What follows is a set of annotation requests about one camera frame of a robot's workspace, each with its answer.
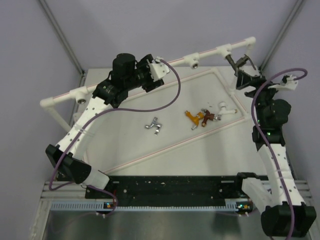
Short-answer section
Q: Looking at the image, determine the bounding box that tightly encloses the white work board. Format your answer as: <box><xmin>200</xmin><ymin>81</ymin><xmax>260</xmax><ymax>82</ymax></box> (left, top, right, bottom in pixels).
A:
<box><xmin>58</xmin><ymin>65</ymin><xmax>288</xmax><ymax>177</ymax></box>

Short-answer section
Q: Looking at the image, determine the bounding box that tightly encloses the white PVC pipe frame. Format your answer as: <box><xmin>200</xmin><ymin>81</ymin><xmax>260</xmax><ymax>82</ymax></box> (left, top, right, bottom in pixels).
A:
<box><xmin>39</xmin><ymin>36</ymin><xmax>257</xmax><ymax>173</ymax></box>

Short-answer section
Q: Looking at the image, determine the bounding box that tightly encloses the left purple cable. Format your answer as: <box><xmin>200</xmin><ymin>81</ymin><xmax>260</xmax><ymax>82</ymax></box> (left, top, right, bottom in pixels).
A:
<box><xmin>48</xmin><ymin>58</ymin><xmax>182</xmax><ymax>216</ymax></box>

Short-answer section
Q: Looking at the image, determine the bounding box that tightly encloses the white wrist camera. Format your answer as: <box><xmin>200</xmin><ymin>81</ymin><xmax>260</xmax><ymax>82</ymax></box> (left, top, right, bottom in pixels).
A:
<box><xmin>267</xmin><ymin>74</ymin><xmax>299</xmax><ymax>91</ymax></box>
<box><xmin>148</xmin><ymin>56</ymin><xmax>170</xmax><ymax>81</ymax></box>

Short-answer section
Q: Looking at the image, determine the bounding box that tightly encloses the white faucet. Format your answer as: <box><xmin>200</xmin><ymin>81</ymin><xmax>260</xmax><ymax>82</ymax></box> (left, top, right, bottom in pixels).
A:
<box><xmin>217</xmin><ymin>101</ymin><xmax>238</xmax><ymax>121</ymax></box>

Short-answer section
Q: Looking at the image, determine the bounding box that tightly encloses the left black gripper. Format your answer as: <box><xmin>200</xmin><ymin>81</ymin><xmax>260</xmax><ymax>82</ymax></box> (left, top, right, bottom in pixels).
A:
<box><xmin>125</xmin><ymin>55</ymin><xmax>164</xmax><ymax>93</ymax></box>

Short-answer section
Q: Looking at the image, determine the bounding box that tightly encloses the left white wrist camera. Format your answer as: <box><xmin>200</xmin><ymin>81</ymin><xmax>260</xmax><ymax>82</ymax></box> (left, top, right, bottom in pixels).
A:
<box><xmin>148</xmin><ymin>56</ymin><xmax>170</xmax><ymax>81</ymax></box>

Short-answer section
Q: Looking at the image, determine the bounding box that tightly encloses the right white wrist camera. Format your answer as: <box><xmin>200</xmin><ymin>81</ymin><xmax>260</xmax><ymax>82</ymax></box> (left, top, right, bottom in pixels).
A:
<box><xmin>267</xmin><ymin>74</ymin><xmax>299</xmax><ymax>91</ymax></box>

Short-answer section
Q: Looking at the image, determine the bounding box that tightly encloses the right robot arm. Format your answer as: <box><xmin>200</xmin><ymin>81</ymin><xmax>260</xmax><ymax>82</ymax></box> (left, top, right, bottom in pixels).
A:
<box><xmin>233</xmin><ymin>67</ymin><xmax>317</xmax><ymax>240</ymax></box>

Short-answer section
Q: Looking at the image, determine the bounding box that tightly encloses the dark grey faucet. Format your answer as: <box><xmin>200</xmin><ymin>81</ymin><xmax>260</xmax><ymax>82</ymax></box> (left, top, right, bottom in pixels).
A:
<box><xmin>225</xmin><ymin>54</ymin><xmax>257</xmax><ymax>76</ymax></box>

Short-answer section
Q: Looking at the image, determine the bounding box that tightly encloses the brown red faucet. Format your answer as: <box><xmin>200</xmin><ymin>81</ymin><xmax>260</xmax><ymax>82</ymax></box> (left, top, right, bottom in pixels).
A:
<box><xmin>201</xmin><ymin>108</ymin><xmax>215</xmax><ymax>127</ymax></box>

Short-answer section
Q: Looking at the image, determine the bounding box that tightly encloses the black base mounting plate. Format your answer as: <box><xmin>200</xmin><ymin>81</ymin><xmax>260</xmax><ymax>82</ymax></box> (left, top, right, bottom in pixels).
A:
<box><xmin>85</xmin><ymin>175</ymin><xmax>247</xmax><ymax>207</ymax></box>

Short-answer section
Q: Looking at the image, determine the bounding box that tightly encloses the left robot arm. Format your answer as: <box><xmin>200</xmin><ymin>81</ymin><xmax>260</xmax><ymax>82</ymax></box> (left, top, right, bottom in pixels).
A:
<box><xmin>45</xmin><ymin>53</ymin><xmax>170</xmax><ymax>199</ymax></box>

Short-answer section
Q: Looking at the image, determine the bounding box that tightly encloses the orange gold faucet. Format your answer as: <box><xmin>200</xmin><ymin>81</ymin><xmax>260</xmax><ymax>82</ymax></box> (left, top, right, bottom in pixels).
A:
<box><xmin>184</xmin><ymin>110</ymin><xmax>205</xmax><ymax>130</ymax></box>

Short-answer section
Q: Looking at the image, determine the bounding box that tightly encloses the chrome silver faucet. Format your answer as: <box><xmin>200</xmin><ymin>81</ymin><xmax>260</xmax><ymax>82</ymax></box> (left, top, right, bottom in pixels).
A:
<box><xmin>144</xmin><ymin>117</ymin><xmax>163</xmax><ymax>136</ymax></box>

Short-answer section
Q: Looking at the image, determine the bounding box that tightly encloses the grey slotted cable duct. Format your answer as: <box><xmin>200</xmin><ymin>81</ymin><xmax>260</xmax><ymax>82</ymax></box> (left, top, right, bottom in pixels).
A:
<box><xmin>50</xmin><ymin>199</ymin><xmax>253</xmax><ymax>213</ymax></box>

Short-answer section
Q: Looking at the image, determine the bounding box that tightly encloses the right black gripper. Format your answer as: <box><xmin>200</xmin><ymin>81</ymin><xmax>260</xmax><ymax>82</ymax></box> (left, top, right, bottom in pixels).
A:
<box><xmin>236</xmin><ymin>70</ymin><xmax>284</xmax><ymax>125</ymax></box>

